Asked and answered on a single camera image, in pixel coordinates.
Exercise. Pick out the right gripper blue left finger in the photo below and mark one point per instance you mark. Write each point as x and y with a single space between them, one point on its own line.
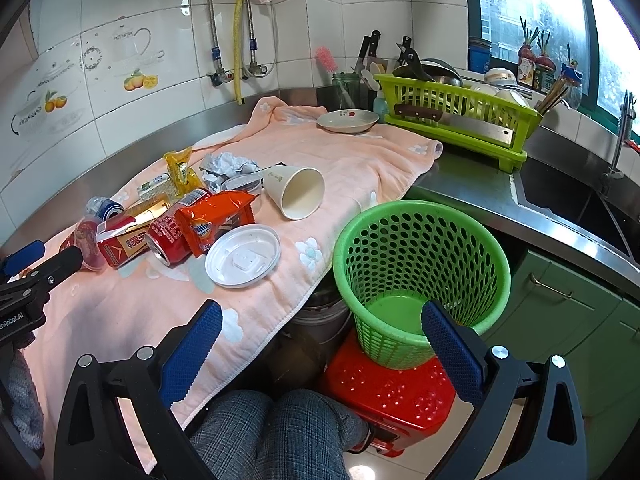
184 351

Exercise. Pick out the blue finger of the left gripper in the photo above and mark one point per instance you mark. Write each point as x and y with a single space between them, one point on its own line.
18 261

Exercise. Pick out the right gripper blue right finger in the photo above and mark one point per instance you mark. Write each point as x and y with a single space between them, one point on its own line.
458 349

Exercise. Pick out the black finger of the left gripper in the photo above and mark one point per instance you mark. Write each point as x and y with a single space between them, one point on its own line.
58 268

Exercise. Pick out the red cigarette pack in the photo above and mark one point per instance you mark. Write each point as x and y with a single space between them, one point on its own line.
122 237

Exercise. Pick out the blue silver drink can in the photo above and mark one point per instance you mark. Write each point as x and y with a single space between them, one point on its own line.
103 208

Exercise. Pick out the red soda can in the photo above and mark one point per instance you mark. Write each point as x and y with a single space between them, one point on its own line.
164 237

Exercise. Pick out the white plastic lid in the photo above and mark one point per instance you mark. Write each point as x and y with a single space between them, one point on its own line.
243 256

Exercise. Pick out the orange snack packet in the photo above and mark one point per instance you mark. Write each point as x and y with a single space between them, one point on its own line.
211 217

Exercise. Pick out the yellow plastic wrapper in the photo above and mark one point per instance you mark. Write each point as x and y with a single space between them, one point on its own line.
181 174

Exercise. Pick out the grey paper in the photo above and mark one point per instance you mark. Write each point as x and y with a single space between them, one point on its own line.
227 172

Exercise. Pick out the white paper cup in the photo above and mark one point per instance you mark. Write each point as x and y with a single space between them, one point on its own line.
297 191

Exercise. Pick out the clear pink plastic cup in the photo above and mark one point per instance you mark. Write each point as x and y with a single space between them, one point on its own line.
84 238

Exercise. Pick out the white milk carton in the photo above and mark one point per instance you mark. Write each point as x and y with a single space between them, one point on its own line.
159 185

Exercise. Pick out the red plastic stool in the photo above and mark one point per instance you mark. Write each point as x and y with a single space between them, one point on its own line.
404 407

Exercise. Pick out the grey trousered leg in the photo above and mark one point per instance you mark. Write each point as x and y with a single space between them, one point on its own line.
303 435

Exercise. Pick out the green plastic waste basket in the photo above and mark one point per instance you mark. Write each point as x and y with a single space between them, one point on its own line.
393 258

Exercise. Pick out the white bucket under counter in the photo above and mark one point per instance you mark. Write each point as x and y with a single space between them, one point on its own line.
322 318

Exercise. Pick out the pink flower towel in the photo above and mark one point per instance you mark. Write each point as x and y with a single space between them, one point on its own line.
111 314

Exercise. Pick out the steel sink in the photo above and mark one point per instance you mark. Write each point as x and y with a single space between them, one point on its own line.
578 203

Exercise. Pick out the green dish rack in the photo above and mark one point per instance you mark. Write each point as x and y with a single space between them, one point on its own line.
521 119

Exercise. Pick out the white ceramic plate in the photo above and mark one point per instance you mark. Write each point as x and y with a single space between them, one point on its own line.
351 121

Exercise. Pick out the steel water pipe left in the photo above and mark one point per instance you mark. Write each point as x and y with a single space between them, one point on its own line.
220 75

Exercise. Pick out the steel water pipe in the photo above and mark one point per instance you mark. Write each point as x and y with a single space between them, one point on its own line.
220 75
254 68

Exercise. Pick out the chopsticks bundle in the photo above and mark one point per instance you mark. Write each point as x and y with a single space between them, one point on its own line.
555 95

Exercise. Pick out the white bowl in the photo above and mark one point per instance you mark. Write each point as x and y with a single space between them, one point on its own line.
501 77

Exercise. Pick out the black pan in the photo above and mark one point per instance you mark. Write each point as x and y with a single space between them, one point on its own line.
428 69

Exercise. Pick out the potted plant jar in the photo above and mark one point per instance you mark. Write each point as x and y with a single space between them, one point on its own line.
544 74
526 55

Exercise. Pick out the steel water pipe right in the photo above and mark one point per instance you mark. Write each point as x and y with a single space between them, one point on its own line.
254 68

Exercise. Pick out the dark green glass jar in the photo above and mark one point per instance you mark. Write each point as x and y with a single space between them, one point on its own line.
347 88

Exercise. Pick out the steel faucet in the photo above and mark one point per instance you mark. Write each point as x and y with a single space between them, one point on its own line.
627 117

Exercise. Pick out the blue plastic cup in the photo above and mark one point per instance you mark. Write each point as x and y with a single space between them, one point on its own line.
479 55

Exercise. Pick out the pink bottle brush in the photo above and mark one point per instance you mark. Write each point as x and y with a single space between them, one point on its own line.
327 62

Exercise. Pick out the cleaver with wooden handle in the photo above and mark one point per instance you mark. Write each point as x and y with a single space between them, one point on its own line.
482 130

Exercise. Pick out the black knife handles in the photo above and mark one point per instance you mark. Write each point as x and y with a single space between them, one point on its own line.
367 50

